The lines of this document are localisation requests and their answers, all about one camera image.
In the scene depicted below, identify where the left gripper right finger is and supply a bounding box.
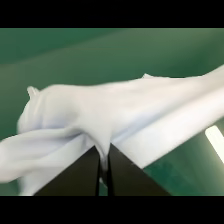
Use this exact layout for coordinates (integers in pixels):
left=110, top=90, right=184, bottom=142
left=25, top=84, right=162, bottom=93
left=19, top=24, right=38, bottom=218
left=107, top=143, right=172, bottom=197

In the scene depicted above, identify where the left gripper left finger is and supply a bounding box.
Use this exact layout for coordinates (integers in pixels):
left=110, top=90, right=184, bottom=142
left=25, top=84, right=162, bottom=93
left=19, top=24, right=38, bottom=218
left=34, top=145, right=101, bottom=197

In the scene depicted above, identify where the white shirt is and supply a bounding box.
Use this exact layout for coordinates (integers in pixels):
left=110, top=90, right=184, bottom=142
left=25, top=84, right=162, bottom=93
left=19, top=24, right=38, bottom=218
left=0, top=65, right=224, bottom=197

